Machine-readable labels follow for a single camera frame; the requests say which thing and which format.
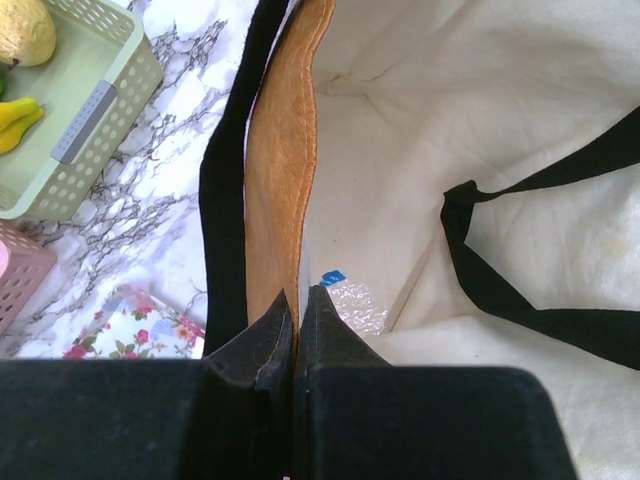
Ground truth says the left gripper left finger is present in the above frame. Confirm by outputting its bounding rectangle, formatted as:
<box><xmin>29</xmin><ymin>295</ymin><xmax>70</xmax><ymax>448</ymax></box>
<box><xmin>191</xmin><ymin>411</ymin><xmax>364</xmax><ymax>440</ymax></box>
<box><xmin>1</xmin><ymin>295</ymin><xmax>293</xmax><ymax>479</ymax></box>

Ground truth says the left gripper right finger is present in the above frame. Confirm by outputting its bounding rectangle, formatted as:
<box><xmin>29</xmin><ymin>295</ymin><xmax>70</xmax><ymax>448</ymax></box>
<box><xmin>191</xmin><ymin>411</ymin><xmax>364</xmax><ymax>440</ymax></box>
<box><xmin>293</xmin><ymin>286</ymin><xmax>577</xmax><ymax>479</ymax></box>

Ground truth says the yellow Trader Joe's tote bag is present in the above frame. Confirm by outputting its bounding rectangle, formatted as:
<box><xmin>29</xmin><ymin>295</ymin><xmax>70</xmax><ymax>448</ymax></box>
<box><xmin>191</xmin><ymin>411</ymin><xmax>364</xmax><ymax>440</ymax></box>
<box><xmin>200</xmin><ymin>1</ymin><xmax>639</xmax><ymax>479</ymax></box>

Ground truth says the yellow banana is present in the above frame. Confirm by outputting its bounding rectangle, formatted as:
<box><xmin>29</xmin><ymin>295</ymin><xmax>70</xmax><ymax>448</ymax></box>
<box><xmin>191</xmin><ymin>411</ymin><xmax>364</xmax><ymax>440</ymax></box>
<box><xmin>1</xmin><ymin>97</ymin><xmax>44</xmax><ymax>154</ymax></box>

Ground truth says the yellow lemon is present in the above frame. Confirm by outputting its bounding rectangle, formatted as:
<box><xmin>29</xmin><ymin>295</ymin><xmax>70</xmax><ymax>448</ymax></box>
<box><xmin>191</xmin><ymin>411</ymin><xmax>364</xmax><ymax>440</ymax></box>
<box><xmin>1</xmin><ymin>0</ymin><xmax>57</xmax><ymax>69</ymax></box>

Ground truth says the floral tray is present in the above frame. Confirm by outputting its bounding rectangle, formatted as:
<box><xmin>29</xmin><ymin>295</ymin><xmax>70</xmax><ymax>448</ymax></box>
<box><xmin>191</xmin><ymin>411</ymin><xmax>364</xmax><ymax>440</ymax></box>
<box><xmin>63</xmin><ymin>285</ymin><xmax>205</xmax><ymax>360</ymax></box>

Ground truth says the pink plastic basket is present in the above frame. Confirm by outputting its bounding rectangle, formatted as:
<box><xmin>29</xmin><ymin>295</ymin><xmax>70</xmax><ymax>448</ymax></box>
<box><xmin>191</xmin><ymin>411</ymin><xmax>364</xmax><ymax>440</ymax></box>
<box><xmin>0</xmin><ymin>220</ymin><xmax>57</xmax><ymax>333</ymax></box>

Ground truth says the green plastic basket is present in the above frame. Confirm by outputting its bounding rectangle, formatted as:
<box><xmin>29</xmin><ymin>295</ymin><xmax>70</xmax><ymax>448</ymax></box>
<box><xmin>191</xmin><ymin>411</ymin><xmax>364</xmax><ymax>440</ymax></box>
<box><xmin>1</xmin><ymin>1</ymin><xmax>163</xmax><ymax>221</ymax></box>

